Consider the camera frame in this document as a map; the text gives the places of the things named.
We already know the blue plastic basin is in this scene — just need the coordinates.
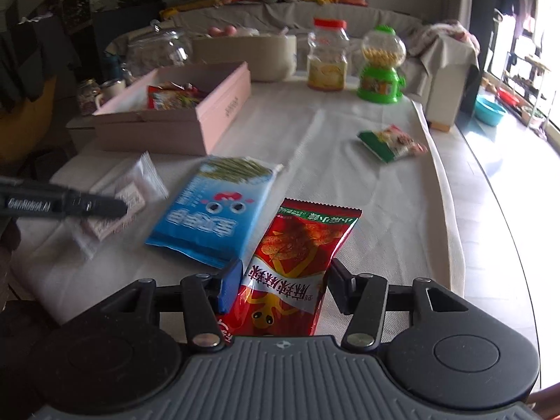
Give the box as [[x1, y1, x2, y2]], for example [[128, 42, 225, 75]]
[[474, 96, 509, 127]]

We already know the dark glass cabinet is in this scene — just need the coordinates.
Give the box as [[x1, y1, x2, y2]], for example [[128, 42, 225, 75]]
[[60, 0, 163, 38]]

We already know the blue snack packet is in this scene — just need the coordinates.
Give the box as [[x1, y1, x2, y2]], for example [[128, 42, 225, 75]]
[[145, 156, 285, 270]]

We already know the clear white snack packet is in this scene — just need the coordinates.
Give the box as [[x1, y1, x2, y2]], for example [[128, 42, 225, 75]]
[[65, 151, 170, 260]]

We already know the small glass jar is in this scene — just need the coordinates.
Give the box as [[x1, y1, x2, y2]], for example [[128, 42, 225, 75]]
[[77, 79, 104, 117]]

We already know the white mug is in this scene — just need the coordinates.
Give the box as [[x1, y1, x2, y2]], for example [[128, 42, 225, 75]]
[[95, 79, 128, 109]]

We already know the metal shelf rack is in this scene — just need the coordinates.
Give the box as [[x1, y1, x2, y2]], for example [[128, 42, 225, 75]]
[[502, 51, 553, 133]]

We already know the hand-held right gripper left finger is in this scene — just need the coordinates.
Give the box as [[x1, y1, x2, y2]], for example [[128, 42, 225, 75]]
[[105, 258, 244, 354]]

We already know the green and white snack packet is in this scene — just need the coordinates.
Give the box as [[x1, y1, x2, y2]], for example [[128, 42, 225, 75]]
[[356, 124, 429, 164]]

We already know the pink cardboard box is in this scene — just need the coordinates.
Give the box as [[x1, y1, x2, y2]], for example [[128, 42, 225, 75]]
[[65, 62, 253, 157]]

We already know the dark blue bottle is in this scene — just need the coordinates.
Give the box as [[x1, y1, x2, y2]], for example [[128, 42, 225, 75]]
[[104, 51, 122, 80]]

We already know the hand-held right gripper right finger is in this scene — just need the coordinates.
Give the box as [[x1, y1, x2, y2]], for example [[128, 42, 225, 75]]
[[329, 258, 464, 354]]

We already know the glass jar with lid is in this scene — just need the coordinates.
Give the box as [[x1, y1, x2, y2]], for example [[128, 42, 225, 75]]
[[124, 19, 194, 80]]

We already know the pink and white cloth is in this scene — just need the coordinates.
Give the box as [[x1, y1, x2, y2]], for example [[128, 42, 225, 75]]
[[410, 19, 481, 70]]

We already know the grey covered sofa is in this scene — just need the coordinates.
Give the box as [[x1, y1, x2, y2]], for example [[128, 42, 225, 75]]
[[161, 0, 482, 133]]

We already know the plastic jar with red lid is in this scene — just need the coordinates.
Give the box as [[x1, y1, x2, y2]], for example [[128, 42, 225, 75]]
[[307, 18, 351, 92]]

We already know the red multicoloured snack packet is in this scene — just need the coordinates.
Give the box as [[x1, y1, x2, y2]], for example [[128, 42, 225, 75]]
[[147, 82, 207, 111]]

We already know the white tablecloth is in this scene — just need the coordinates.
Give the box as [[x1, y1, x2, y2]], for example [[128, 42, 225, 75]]
[[9, 76, 467, 325]]

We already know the green candy dispenser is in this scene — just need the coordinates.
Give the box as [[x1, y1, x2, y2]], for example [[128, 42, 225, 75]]
[[356, 24, 407, 105]]

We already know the beige oval basket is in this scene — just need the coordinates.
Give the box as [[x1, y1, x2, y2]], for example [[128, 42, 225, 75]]
[[191, 34, 298, 82]]

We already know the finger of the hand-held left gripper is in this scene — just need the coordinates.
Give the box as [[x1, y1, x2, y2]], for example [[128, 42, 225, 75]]
[[65, 187, 128, 219]]

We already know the red chips packet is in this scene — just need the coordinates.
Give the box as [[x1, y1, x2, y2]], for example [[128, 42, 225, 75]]
[[216, 198, 363, 343]]

